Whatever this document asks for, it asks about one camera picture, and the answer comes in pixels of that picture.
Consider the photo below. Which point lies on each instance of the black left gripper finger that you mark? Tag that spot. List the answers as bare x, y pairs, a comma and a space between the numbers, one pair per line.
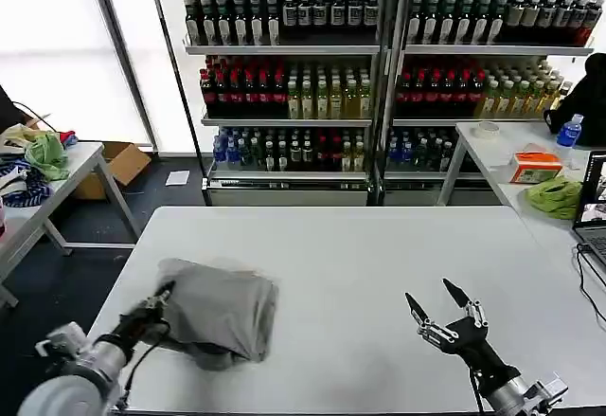
161, 295

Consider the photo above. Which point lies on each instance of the open laptop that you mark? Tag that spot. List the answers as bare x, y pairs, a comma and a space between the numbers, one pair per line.
594, 226

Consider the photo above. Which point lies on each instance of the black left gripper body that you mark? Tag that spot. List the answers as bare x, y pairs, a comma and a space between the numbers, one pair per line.
142, 323

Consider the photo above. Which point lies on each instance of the green crumpled cloth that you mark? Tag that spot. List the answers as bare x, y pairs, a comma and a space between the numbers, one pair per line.
556, 198

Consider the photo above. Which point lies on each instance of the blue white striped cloth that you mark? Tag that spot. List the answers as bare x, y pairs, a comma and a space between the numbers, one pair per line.
21, 186

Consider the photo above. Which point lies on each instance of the person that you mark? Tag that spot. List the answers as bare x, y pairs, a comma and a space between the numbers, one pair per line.
584, 103

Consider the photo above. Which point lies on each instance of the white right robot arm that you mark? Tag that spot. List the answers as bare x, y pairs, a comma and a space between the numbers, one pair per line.
516, 394

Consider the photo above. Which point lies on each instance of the beige cloth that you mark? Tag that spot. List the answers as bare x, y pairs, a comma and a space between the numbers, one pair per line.
12, 139

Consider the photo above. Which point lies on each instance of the metal shelf with bottles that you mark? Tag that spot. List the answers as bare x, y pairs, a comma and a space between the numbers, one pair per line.
284, 84
473, 84

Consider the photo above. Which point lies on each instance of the white tape roll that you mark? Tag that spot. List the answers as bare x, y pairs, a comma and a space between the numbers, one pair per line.
487, 129

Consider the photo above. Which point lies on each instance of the grey side table with clothes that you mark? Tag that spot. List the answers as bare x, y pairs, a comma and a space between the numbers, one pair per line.
71, 172

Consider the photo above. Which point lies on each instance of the red and blue cloth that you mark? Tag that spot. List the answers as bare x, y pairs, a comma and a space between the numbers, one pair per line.
70, 139

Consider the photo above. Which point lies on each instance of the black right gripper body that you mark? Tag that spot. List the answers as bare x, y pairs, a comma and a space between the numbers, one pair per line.
478, 345

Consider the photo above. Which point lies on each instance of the white paper sheet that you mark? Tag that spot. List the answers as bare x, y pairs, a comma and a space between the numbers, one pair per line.
178, 178

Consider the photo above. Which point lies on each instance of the orange tissue box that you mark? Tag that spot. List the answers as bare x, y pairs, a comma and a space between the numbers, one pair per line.
537, 167

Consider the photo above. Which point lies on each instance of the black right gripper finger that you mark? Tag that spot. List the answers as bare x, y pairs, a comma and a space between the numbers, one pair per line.
423, 321
466, 300

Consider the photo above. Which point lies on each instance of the white desk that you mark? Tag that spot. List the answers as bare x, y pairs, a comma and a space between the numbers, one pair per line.
492, 150

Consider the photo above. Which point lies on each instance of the brown cardboard box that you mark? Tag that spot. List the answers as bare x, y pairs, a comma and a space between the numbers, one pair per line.
128, 162

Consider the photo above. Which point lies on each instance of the grey printed t-shirt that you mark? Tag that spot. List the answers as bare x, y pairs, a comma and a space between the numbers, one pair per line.
227, 312

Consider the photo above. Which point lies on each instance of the blue-capped water bottle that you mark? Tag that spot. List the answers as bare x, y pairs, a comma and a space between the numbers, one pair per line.
569, 134

